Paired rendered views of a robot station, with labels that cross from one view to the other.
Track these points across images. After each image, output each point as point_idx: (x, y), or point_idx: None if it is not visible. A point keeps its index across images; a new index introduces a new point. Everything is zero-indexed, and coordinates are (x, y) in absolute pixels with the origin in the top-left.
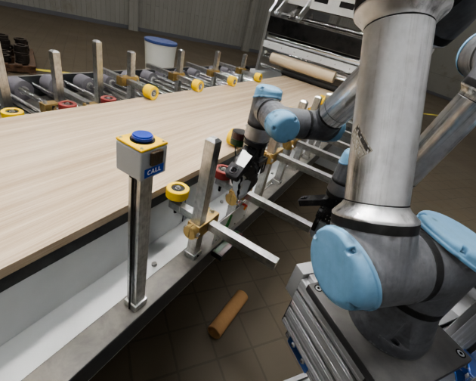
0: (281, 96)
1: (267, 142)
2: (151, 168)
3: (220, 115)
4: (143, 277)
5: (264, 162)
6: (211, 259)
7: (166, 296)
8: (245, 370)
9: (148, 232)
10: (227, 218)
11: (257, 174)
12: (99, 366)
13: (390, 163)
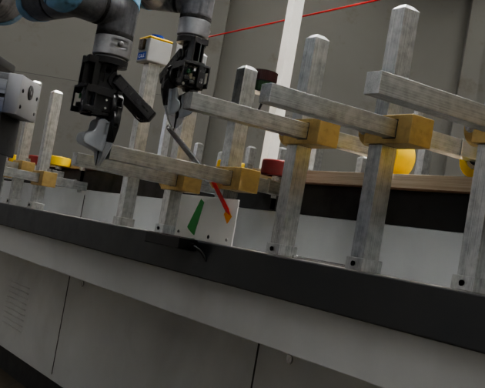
0: None
1: (177, 32)
2: (141, 53)
3: None
4: (125, 181)
5: (179, 65)
6: (161, 259)
7: (121, 235)
8: None
9: (137, 124)
10: (196, 199)
11: (165, 75)
12: (84, 239)
13: None
